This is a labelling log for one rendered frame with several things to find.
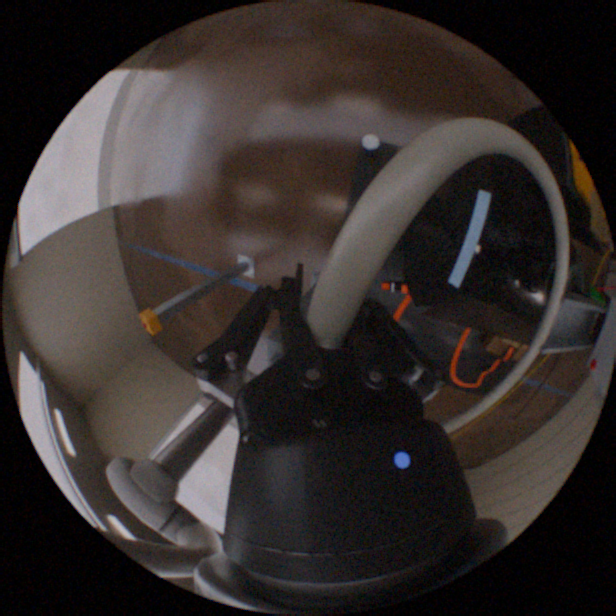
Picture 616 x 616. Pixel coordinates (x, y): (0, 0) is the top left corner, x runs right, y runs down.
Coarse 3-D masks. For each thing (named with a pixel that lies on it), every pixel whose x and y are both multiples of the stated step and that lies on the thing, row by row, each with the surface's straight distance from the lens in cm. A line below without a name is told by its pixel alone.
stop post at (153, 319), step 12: (240, 264) 178; (252, 264) 178; (216, 276) 158; (228, 276) 162; (252, 276) 184; (192, 288) 145; (204, 288) 145; (216, 288) 155; (180, 300) 135; (192, 300) 141; (144, 312) 132; (156, 312) 131; (168, 312) 132; (156, 324) 128
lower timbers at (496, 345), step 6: (492, 336) 189; (486, 342) 193; (492, 342) 190; (498, 342) 194; (486, 348) 191; (492, 348) 195; (498, 348) 200; (504, 348) 204; (516, 348) 224; (522, 348) 225; (498, 354) 206; (510, 354) 228; (516, 354) 225; (522, 354) 232
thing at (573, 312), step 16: (560, 304) 52; (576, 304) 50; (592, 304) 63; (608, 304) 92; (560, 320) 56; (576, 320) 65; (592, 320) 79; (560, 336) 60; (576, 336) 70; (592, 336) 86; (544, 352) 49
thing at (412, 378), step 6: (414, 366) 11; (420, 366) 11; (408, 372) 11; (414, 372) 11; (420, 372) 11; (402, 378) 11; (408, 378) 11; (414, 378) 11; (420, 378) 11; (408, 384) 11; (414, 384) 11; (420, 384) 11; (426, 384) 11; (420, 390) 11; (426, 390) 11; (432, 390) 11; (438, 390) 12; (420, 396) 10; (426, 396) 11; (432, 396) 12
